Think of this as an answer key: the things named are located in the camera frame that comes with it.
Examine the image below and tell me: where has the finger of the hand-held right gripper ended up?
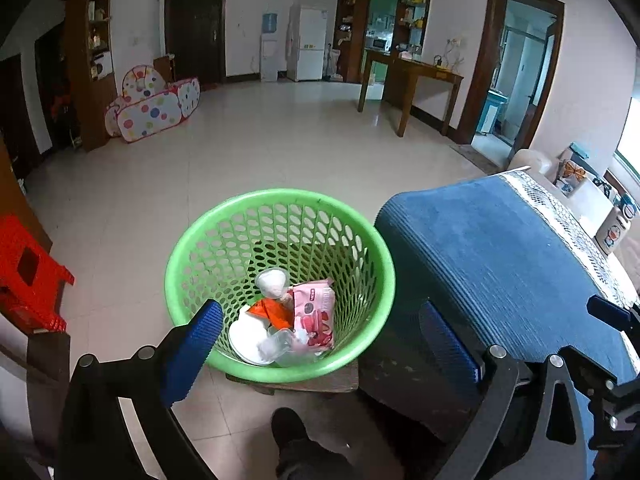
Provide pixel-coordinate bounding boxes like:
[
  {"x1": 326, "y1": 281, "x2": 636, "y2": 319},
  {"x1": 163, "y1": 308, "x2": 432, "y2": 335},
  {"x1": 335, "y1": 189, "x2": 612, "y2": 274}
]
[
  {"x1": 587, "y1": 295, "x2": 632, "y2": 332},
  {"x1": 562, "y1": 344, "x2": 621, "y2": 383}
]

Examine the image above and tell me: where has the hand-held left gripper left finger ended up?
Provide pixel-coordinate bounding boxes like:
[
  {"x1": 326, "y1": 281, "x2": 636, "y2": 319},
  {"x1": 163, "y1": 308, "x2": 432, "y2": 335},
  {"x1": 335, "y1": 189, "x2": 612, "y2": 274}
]
[{"x1": 55, "y1": 300, "x2": 224, "y2": 480}]

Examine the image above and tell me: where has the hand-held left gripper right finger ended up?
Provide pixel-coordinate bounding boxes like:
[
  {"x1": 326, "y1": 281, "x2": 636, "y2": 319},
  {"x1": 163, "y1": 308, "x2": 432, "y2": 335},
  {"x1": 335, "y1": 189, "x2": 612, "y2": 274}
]
[{"x1": 400, "y1": 301, "x2": 588, "y2": 480}]

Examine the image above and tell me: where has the white round plastic lid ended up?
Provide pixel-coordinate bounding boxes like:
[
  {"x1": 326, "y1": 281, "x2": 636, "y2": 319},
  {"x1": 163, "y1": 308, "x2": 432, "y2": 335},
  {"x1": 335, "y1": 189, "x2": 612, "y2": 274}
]
[{"x1": 229, "y1": 307, "x2": 273, "y2": 366}]

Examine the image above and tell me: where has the orange snack bag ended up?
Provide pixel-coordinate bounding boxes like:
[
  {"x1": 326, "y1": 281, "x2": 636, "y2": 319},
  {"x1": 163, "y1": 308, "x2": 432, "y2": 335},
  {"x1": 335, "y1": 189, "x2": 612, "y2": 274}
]
[{"x1": 250, "y1": 297, "x2": 293, "y2": 328}]

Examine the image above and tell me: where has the clear plastic container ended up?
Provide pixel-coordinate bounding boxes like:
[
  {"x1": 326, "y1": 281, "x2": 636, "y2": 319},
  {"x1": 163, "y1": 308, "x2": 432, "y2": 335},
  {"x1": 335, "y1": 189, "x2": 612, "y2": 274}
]
[{"x1": 257, "y1": 327, "x2": 321, "y2": 367}]

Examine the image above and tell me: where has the green plastic basket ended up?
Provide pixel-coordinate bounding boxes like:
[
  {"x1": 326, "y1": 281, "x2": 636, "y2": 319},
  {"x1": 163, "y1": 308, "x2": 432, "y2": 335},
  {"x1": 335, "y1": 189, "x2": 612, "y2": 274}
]
[{"x1": 165, "y1": 188, "x2": 396, "y2": 383}]

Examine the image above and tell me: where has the small clear plastic cup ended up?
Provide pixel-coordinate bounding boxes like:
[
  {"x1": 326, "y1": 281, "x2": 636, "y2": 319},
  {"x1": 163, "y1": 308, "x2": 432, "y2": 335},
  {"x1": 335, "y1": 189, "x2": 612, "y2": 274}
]
[{"x1": 255, "y1": 267, "x2": 290, "y2": 301}]

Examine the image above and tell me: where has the pink wipes packet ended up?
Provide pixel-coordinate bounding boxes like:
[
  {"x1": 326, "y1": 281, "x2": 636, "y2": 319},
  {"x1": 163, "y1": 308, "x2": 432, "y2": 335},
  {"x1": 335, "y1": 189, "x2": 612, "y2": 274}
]
[{"x1": 291, "y1": 280, "x2": 336, "y2": 351}]

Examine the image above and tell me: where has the cartoon water bottle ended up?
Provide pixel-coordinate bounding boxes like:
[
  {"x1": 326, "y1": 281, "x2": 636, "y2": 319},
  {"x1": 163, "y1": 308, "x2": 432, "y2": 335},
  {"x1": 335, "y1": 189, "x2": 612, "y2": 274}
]
[{"x1": 595, "y1": 194, "x2": 638, "y2": 256}]

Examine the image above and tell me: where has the blue ribbed table cloth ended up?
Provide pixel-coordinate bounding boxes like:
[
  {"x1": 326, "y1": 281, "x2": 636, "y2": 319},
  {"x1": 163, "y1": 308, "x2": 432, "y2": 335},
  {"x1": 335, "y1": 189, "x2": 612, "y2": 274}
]
[{"x1": 360, "y1": 176, "x2": 640, "y2": 480}]

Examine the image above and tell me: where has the white patterned tablecloth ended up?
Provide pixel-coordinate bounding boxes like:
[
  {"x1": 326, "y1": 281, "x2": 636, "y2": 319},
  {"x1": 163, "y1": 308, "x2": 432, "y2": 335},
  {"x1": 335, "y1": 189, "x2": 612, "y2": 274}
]
[{"x1": 500, "y1": 170, "x2": 640, "y2": 306}]

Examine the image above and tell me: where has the beige sofa cushion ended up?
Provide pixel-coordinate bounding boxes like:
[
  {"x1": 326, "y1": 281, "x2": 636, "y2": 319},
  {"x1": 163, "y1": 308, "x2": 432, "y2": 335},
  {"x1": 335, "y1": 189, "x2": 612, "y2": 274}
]
[{"x1": 575, "y1": 180, "x2": 613, "y2": 226}]

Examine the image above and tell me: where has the low wooden stool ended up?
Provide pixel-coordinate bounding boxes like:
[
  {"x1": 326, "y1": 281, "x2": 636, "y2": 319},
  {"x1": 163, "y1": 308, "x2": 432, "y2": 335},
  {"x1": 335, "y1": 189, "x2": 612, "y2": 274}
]
[{"x1": 225, "y1": 355, "x2": 361, "y2": 396}]

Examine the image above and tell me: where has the butterfly print pillow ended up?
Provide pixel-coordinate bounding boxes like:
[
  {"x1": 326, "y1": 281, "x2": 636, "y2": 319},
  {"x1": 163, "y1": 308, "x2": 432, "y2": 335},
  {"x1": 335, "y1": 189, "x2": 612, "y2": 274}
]
[{"x1": 555, "y1": 159, "x2": 588, "y2": 198}]

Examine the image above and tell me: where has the person's leg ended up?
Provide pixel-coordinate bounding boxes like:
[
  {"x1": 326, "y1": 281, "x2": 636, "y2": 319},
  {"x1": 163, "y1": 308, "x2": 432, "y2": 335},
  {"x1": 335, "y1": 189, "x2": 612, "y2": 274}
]
[{"x1": 271, "y1": 407, "x2": 371, "y2": 480}]

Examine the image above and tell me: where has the green framed window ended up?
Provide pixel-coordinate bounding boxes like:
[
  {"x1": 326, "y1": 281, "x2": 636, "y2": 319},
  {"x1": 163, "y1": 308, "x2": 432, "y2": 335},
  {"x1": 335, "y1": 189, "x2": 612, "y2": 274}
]
[{"x1": 617, "y1": 110, "x2": 640, "y2": 181}]

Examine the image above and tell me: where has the white sofa armrest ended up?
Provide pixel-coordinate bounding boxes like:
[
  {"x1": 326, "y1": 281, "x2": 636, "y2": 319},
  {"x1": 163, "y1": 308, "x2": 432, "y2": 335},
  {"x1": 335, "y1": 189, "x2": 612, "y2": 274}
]
[{"x1": 507, "y1": 147, "x2": 556, "y2": 183}]

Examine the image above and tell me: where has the red plastic stool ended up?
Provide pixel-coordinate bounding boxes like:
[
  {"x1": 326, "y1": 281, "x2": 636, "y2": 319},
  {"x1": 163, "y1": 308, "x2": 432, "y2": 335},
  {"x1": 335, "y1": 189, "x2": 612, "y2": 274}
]
[{"x1": 0, "y1": 214, "x2": 75, "y2": 333}]

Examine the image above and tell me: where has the grey door mat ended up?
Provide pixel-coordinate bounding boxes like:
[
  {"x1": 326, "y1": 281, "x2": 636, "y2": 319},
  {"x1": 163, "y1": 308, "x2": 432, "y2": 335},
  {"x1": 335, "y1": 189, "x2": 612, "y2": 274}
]
[{"x1": 450, "y1": 144, "x2": 501, "y2": 171}]

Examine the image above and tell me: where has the blue bathroom cabinet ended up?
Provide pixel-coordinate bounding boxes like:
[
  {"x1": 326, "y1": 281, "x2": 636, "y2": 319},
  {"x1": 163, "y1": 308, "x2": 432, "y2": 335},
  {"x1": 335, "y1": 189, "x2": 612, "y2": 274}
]
[{"x1": 475, "y1": 89, "x2": 503, "y2": 133}]

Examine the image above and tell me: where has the polka dot play tent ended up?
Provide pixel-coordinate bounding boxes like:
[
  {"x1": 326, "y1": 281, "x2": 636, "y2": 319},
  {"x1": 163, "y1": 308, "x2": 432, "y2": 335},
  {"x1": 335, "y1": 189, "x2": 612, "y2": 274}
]
[{"x1": 104, "y1": 64, "x2": 201, "y2": 144}]

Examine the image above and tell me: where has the dark wooden table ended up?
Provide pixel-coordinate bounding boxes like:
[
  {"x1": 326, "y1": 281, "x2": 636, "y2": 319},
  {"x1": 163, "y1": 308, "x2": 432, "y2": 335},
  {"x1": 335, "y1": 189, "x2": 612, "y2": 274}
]
[{"x1": 357, "y1": 49, "x2": 465, "y2": 137}]

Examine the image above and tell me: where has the tall wooden bookcase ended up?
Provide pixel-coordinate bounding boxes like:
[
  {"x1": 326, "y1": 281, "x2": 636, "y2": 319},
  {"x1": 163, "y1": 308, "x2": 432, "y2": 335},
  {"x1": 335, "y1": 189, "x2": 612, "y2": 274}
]
[{"x1": 65, "y1": 0, "x2": 113, "y2": 151}]

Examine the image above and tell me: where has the white water dispenser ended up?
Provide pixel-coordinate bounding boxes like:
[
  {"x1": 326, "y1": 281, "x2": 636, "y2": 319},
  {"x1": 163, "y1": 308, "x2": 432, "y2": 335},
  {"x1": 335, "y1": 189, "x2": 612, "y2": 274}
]
[{"x1": 260, "y1": 11, "x2": 280, "y2": 82}]

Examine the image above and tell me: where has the dark wooden door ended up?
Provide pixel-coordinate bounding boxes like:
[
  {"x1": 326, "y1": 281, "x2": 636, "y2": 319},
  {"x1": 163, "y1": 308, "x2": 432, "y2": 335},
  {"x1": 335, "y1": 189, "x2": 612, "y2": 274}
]
[{"x1": 164, "y1": 0, "x2": 227, "y2": 88}]

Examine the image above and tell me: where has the white refrigerator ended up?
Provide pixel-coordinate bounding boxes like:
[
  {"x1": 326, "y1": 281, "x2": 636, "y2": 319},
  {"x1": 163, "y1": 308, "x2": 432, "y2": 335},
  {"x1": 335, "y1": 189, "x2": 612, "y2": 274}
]
[{"x1": 286, "y1": 4, "x2": 328, "y2": 82}]

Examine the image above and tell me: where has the wooden shelf unit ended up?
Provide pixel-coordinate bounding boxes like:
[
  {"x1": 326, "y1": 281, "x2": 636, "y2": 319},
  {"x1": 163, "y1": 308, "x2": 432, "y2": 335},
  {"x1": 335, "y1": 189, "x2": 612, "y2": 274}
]
[{"x1": 332, "y1": 0, "x2": 435, "y2": 83}]

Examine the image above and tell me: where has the wooden door frame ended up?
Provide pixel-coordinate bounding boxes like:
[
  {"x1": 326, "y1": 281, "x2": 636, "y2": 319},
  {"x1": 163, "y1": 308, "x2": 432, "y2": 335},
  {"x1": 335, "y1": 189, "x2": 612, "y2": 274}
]
[{"x1": 457, "y1": 0, "x2": 566, "y2": 148}]

